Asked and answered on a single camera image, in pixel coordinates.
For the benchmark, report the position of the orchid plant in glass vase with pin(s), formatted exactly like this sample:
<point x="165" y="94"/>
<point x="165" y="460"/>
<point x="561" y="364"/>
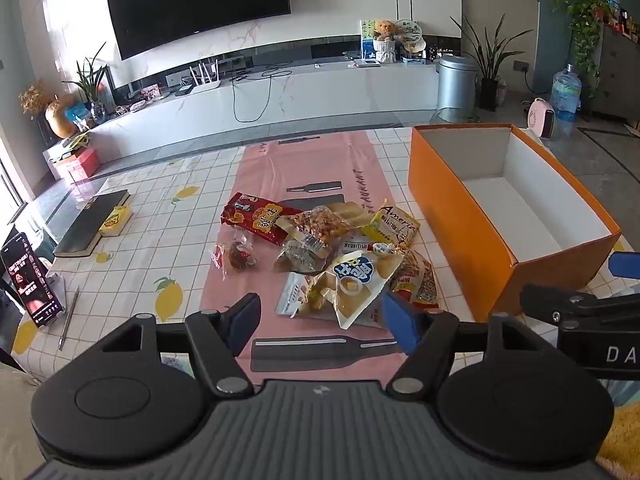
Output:
<point x="92" y="85"/>

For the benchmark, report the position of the round painted fan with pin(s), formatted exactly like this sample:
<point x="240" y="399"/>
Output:
<point x="411" y="35"/>

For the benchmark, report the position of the orange vase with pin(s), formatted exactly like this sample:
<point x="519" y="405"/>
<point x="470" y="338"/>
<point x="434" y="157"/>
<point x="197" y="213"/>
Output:
<point x="59" y="120"/>

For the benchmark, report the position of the potted snake plant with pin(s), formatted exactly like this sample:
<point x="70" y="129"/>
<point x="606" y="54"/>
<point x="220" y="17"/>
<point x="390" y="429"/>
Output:
<point x="490" y="85"/>

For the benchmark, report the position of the clear packet of green snacks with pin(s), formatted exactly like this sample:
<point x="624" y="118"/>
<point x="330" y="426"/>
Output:
<point x="300" y="255"/>

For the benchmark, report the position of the cluster of small bottles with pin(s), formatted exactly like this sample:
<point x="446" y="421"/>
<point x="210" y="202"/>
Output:
<point x="622" y="15"/>

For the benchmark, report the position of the black notebook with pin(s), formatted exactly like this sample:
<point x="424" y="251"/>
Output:
<point x="92" y="220"/>

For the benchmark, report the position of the white router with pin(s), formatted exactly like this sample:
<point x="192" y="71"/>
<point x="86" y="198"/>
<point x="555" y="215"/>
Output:
<point x="205" y="85"/>

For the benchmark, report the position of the pile of papers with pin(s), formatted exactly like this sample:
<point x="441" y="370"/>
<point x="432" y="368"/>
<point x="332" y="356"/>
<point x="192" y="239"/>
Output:
<point x="70" y="145"/>

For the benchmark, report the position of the teddy bear bouquet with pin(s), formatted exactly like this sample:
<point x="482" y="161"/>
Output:
<point x="385" y="42"/>

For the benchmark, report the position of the pale biscuit packet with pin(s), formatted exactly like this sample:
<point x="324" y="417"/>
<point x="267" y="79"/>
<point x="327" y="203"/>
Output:
<point x="352" y="211"/>

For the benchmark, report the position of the dried yellow flowers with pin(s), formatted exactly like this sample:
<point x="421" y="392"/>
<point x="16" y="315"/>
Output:
<point x="34" y="100"/>

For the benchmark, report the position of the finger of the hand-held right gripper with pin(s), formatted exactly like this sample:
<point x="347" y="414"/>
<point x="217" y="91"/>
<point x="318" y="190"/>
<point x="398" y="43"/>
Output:
<point x="625" y="265"/>
<point x="575" y="310"/>

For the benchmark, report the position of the white marble television console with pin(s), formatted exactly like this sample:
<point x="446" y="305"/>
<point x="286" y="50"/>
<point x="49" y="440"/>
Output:
<point x="325" y="95"/>

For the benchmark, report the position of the small clear red candy packet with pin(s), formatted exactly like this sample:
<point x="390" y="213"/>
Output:
<point x="235" y="257"/>

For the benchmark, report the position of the blue water jug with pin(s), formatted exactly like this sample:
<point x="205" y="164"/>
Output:
<point x="566" y="95"/>

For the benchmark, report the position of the white packet with orange sticks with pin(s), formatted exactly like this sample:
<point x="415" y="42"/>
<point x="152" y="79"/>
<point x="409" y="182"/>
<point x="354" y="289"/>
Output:
<point x="292" y="292"/>

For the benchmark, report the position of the white ball candy packet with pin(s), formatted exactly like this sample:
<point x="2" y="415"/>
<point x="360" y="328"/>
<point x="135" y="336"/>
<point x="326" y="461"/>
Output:
<point x="352" y="245"/>

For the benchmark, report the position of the pink space heater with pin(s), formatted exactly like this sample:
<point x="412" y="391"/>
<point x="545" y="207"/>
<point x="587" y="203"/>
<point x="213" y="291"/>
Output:
<point x="541" y="119"/>

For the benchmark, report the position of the green picture card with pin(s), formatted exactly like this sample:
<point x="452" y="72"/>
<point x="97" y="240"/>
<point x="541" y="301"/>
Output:
<point x="367" y="35"/>

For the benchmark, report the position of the black television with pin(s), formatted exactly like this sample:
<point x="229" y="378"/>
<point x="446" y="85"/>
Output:
<point x="195" y="0"/>

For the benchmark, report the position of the yellow snack packet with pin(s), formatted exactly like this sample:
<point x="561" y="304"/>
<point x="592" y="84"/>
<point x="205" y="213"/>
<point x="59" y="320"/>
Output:
<point x="392" y="225"/>

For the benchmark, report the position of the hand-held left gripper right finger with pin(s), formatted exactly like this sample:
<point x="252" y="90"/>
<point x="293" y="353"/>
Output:
<point x="402" y="320"/>

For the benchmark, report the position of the small yellow box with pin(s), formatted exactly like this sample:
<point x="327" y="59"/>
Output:
<point x="115" y="220"/>

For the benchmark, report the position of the blue and white chip bag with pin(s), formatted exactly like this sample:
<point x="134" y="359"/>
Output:
<point x="355" y="280"/>

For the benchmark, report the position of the red and orange snack packet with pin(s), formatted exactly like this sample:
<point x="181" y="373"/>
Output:
<point x="420" y="280"/>

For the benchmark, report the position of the red box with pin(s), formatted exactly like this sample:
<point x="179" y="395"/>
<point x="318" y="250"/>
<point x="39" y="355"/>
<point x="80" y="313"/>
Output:
<point x="80" y="165"/>

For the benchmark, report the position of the clear peanut bag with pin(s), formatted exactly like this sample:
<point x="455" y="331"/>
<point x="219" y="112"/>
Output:
<point x="315" y="222"/>

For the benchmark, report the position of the orange cardboard box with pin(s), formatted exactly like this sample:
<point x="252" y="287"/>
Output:
<point x="450" y="195"/>

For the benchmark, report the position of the pink table mat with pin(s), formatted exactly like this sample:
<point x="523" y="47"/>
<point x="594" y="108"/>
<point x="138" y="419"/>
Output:
<point x="300" y="170"/>

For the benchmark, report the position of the smartphone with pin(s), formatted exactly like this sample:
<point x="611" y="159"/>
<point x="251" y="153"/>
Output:
<point x="30" y="280"/>

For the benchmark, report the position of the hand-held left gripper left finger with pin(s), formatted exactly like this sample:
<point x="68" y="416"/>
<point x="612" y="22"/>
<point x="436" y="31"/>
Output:
<point x="245" y="317"/>

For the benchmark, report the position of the grey pen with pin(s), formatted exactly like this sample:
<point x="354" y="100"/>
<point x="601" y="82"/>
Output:
<point x="69" y="317"/>

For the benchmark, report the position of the potted ivy plant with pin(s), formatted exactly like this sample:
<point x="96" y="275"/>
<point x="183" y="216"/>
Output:
<point x="590" y="25"/>

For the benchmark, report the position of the silver trash bin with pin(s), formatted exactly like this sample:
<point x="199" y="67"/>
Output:
<point x="456" y="90"/>

